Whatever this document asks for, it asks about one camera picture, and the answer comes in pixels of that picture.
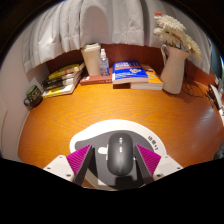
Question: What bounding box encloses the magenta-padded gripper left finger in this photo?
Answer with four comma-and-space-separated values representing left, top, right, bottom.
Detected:
43, 143, 95, 186

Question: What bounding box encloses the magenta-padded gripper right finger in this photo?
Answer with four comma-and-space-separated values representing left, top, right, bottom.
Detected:
133, 143, 184, 185

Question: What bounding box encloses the black computer mouse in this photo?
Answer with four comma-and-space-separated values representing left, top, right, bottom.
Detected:
106, 132, 136, 177

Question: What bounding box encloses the white and grey mouse pad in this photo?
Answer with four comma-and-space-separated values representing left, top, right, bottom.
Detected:
68, 118, 168, 191

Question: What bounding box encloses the dark mug with green inside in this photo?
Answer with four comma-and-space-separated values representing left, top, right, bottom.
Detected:
23, 84, 44, 109

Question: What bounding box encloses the black book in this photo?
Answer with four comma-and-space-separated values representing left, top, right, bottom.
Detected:
42, 70, 83, 89
41, 76, 82, 93

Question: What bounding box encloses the white laptop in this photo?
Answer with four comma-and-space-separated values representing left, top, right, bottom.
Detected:
208, 83, 224, 111

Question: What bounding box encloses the orange book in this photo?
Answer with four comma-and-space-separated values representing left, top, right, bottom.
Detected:
129, 64, 164, 91

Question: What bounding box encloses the cream ceramic pitcher vase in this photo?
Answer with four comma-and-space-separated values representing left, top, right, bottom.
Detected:
160, 44, 190, 95

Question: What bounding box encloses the red-brown book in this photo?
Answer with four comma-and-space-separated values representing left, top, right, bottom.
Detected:
79, 73, 114, 86

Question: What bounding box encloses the yellow-covered book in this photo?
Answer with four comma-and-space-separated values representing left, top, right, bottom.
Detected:
47, 63, 84, 81

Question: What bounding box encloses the blue book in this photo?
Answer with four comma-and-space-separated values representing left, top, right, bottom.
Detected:
111, 60, 150, 85

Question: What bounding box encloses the clear spray bottle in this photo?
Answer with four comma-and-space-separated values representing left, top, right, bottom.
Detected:
98, 48, 111, 78

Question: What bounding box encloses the cream lidded tumbler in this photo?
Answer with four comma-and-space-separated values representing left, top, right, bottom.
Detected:
80, 42, 102, 77

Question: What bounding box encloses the white flower bouquet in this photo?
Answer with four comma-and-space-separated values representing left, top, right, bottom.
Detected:
153, 11, 203, 62

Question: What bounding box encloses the white pleated curtain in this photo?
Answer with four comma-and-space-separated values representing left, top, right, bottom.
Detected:
21, 0, 214, 74

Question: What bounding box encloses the black cable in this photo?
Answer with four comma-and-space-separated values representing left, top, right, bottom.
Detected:
183, 74, 209, 99

